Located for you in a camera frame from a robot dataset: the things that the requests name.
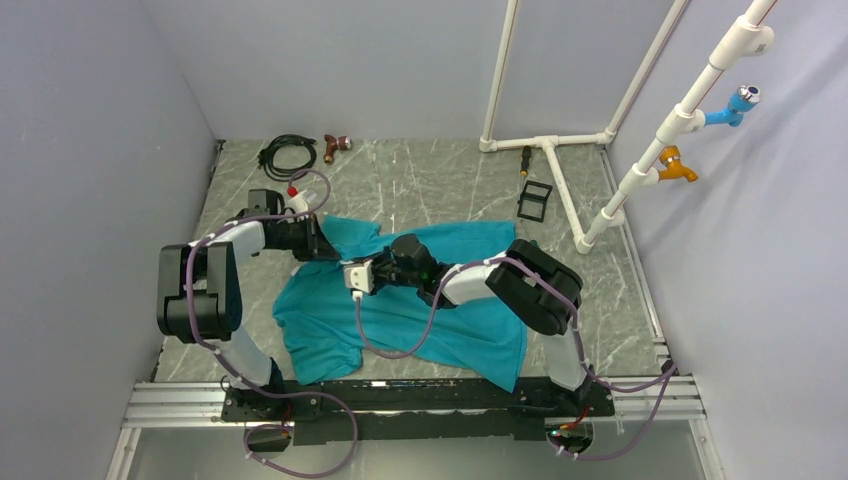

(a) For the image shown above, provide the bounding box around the black rectangular frame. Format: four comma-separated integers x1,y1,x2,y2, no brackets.
516,180,553,223

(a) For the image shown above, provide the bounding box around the white pvc pipe frame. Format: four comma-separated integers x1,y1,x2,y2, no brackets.
478,0,778,256

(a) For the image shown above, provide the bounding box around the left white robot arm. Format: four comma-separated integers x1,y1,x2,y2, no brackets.
156,187,339,420

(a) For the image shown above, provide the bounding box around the teal t-shirt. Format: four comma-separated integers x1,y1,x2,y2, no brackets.
271,221,527,391

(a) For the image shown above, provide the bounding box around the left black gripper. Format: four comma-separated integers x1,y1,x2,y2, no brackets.
269,212,340,262

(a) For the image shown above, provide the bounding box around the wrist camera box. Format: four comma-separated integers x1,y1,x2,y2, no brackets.
286,186,318,213
342,259,374,295

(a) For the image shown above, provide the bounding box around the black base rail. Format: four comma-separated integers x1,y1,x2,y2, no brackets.
221,376,615,446

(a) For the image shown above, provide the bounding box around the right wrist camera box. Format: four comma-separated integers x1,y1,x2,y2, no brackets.
342,259,374,295

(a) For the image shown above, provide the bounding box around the orange faucet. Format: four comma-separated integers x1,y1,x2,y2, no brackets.
658,145,698,183

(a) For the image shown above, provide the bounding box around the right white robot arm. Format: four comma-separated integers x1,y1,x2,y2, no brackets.
344,234,593,415

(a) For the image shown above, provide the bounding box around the black yellow screwdriver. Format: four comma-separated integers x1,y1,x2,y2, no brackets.
520,145,532,177

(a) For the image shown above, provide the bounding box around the coiled black cable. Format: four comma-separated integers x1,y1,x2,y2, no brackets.
256,134,319,181

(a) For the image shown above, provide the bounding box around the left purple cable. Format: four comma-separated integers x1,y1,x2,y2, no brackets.
184,168,360,480

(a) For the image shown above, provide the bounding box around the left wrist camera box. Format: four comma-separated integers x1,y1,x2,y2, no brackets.
286,186,318,213

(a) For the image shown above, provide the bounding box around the blue faucet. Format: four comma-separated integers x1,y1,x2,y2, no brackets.
705,85,761,127

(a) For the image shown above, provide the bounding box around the brown brass faucet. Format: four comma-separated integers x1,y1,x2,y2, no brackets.
323,134,353,165

